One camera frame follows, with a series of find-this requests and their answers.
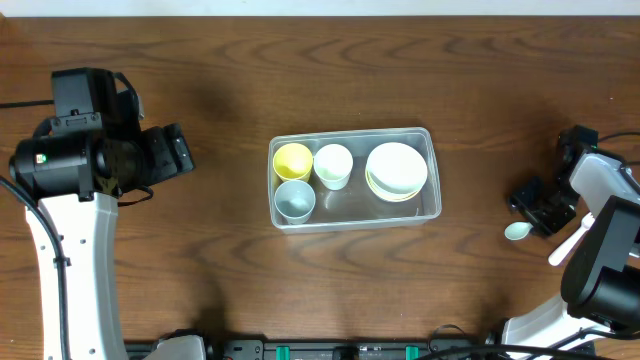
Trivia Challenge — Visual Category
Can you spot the mint green plastic spoon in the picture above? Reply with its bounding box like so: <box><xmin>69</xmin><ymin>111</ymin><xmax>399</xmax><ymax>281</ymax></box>
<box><xmin>504</xmin><ymin>222</ymin><xmax>533</xmax><ymax>241</ymax></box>

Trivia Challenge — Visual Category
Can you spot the white plastic fork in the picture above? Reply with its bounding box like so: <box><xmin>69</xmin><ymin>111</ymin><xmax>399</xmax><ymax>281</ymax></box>
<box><xmin>547</xmin><ymin>212</ymin><xmax>595</xmax><ymax>266</ymax></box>

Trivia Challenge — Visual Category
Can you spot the yellow plastic cup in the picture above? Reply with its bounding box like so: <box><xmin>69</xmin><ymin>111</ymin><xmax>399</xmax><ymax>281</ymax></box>
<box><xmin>272</xmin><ymin>143</ymin><xmax>314</xmax><ymax>182</ymax></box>

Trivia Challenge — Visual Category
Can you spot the grey plastic cup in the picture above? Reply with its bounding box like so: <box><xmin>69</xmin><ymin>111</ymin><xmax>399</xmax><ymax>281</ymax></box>
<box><xmin>274</xmin><ymin>180</ymin><xmax>316</xmax><ymax>225</ymax></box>

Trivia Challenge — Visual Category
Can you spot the white plastic bowl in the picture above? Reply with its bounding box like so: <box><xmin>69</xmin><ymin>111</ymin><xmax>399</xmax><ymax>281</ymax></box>
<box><xmin>365</xmin><ymin>142</ymin><xmax>429</xmax><ymax>197</ymax></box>

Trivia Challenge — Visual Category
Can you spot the yellow plastic bowl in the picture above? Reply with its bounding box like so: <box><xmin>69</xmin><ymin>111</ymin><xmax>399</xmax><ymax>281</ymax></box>
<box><xmin>365</xmin><ymin>170</ymin><xmax>419</xmax><ymax>203</ymax></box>

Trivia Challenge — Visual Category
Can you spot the white plastic cup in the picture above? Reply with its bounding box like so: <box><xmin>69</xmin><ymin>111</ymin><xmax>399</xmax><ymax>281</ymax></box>
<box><xmin>313</xmin><ymin>144</ymin><xmax>354</xmax><ymax>191</ymax></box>

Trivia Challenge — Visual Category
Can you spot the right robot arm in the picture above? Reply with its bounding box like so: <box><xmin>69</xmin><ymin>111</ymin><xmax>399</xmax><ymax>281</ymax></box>
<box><xmin>496</xmin><ymin>125</ymin><xmax>639</xmax><ymax>359</ymax></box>

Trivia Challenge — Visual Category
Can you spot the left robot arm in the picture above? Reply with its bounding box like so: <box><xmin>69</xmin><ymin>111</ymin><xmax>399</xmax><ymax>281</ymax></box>
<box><xmin>1</xmin><ymin>68</ymin><xmax>195</xmax><ymax>359</ymax></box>

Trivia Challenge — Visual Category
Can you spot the clear plastic container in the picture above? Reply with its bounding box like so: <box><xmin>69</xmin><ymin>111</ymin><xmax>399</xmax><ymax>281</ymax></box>
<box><xmin>267</xmin><ymin>127</ymin><xmax>442</xmax><ymax>234</ymax></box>

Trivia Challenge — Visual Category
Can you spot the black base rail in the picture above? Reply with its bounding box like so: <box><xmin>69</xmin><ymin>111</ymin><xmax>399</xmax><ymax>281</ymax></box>
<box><xmin>124</xmin><ymin>324</ymin><xmax>596</xmax><ymax>360</ymax></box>

